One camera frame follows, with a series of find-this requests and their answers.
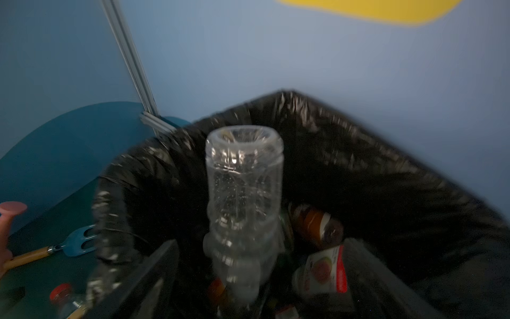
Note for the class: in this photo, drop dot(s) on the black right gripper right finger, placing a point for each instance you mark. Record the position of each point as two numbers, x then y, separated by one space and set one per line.
376 291

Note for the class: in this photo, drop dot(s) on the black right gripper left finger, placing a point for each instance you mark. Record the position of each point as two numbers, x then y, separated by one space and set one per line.
146 292

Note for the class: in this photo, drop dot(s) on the red label juice bottle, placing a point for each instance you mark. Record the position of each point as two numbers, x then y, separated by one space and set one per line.
321 282

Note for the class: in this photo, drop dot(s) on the brown sauce bottle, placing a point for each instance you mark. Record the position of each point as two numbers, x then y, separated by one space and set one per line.
316 226

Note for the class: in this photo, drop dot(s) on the clear bottle red cap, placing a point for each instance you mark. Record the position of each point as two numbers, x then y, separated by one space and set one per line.
68 303

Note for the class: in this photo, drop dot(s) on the clear bottle white cap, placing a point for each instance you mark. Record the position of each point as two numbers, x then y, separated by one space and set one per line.
244 170

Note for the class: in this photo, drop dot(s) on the black bin liner bag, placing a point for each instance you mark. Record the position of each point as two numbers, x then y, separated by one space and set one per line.
447 245

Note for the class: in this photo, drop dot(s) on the blue plastic toy rake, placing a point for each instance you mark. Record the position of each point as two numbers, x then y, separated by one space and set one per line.
73 246

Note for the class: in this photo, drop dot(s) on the pink toy watering can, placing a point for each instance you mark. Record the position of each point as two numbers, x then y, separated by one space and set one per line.
8 212

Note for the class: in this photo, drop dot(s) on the aluminium frame rail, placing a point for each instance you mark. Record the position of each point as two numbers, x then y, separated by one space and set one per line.
119 26

